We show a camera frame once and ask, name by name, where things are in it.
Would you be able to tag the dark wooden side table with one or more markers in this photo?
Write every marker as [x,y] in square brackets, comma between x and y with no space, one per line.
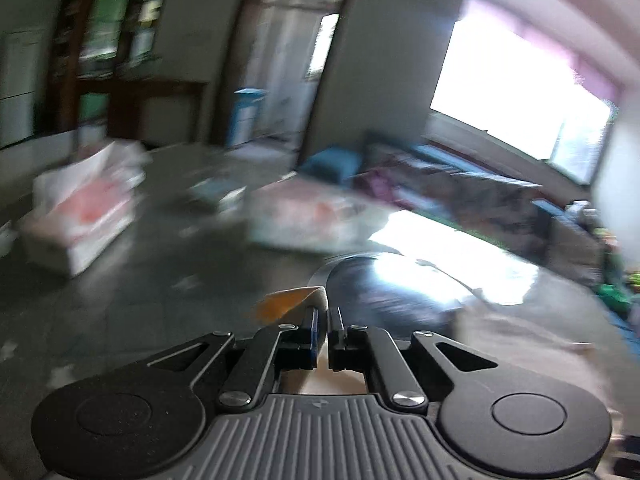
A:
[150,110]

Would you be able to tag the cream long-sleeved shirt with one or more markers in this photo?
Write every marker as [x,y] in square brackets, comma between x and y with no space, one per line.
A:
[525,350]

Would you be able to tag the blue corner sofa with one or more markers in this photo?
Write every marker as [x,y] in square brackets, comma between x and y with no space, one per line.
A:
[332,165]

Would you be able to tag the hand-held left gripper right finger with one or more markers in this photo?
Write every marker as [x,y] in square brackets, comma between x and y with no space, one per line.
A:
[336,340]

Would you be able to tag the blue cabinet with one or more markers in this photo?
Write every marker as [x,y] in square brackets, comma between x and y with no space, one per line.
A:
[245,115]

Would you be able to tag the white fridge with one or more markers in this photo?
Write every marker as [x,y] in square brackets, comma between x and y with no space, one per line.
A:
[20,90]

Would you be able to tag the white plastic bag red print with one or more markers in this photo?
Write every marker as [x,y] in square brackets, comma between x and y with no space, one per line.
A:
[85,220]
[305,215]

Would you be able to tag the wooden display cabinet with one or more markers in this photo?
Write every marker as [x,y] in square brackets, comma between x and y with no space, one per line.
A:
[67,35]

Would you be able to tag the window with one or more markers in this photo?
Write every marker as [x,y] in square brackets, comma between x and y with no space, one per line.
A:
[500,85]

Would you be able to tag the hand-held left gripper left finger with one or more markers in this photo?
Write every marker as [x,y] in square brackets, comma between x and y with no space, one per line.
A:
[314,332]

